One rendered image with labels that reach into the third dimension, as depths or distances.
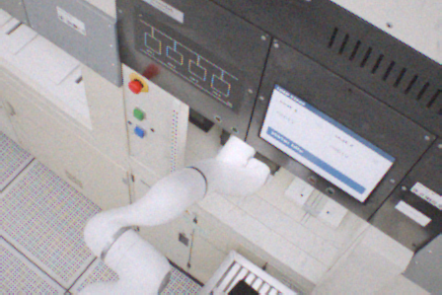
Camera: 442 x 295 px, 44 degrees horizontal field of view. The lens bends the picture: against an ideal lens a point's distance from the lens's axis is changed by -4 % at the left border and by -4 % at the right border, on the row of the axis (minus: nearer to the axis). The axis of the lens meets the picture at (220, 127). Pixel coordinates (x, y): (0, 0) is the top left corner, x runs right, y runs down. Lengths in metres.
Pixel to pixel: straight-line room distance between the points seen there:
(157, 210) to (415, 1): 0.69
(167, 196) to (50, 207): 1.69
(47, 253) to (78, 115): 0.91
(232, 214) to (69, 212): 1.16
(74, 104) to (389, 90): 1.36
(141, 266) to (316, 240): 0.81
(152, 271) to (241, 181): 0.37
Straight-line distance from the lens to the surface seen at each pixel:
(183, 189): 1.24
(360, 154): 1.17
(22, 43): 2.30
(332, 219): 1.90
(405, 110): 1.02
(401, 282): 1.54
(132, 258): 1.24
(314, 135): 1.20
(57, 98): 2.13
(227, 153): 1.55
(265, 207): 1.90
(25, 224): 2.85
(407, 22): 0.89
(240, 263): 1.94
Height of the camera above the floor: 2.59
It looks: 59 degrees down
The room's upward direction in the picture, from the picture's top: 10 degrees clockwise
